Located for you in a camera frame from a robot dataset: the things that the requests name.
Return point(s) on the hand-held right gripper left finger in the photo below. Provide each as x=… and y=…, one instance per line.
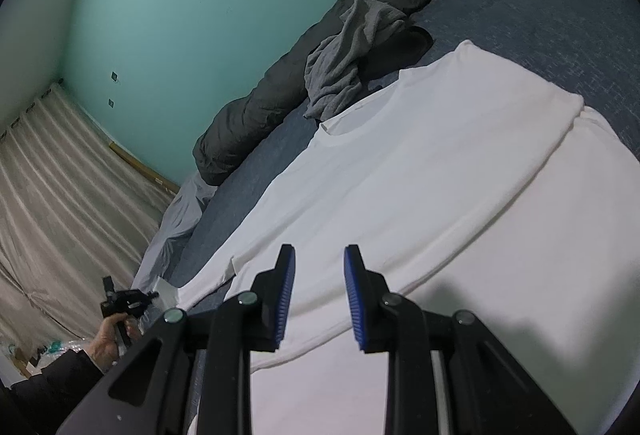
x=286, y=295

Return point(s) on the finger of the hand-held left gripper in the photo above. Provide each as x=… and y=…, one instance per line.
x=151, y=296

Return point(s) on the crumpled grey garment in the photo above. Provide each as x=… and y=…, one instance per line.
x=340, y=65

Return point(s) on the rolled dark grey duvet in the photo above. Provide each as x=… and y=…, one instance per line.
x=260, y=115

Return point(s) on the white long-sleeve shirt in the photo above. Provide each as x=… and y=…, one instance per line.
x=425, y=165

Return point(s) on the cardboard box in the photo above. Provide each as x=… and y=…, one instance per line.
x=27, y=360

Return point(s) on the person's left forearm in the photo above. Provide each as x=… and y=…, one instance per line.
x=55, y=385

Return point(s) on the striped beige curtain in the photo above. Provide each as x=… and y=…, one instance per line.
x=60, y=215

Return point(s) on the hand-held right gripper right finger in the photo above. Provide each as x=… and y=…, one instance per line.
x=355, y=300

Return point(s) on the person's left hand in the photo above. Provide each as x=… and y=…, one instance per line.
x=105, y=345

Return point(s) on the wooden strip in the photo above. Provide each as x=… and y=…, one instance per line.
x=145, y=167

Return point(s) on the pale lilac sheet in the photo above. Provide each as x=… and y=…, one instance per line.
x=170, y=225

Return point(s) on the clear plastic bag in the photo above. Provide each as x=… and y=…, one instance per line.
x=60, y=347

